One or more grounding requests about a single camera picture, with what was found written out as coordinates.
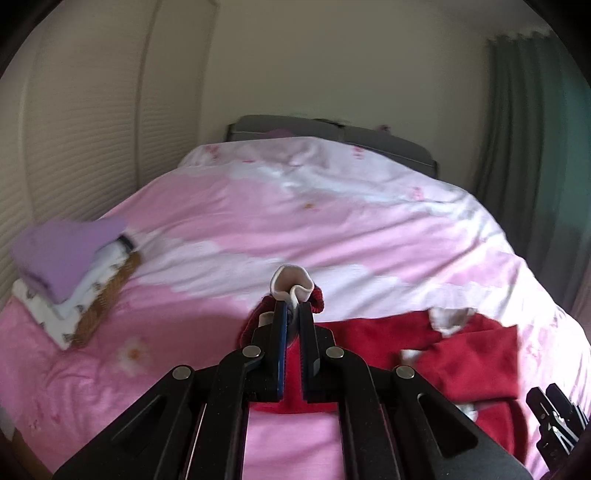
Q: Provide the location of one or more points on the grey padded headboard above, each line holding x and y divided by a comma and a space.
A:
392, 143

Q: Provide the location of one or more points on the folded brown patterned garment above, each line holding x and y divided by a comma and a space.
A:
104, 304

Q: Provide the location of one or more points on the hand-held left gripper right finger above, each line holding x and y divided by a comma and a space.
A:
305, 355

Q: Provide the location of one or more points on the red garment with white lining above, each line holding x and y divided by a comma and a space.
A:
461, 360

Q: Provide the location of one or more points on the folded purple garment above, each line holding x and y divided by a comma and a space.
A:
60, 249

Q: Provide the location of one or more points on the green curtain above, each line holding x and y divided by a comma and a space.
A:
531, 138

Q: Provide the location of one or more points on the folded white patterned garment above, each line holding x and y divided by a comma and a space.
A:
97, 281

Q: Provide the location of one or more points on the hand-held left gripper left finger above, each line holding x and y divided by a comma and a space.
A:
279, 355

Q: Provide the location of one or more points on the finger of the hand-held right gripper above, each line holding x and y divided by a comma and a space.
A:
572, 424
547, 429

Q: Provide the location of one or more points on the white louvred closet door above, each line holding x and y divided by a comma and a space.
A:
69, 138
180, 92

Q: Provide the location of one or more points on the pink floral duvet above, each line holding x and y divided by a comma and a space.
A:
277, 221

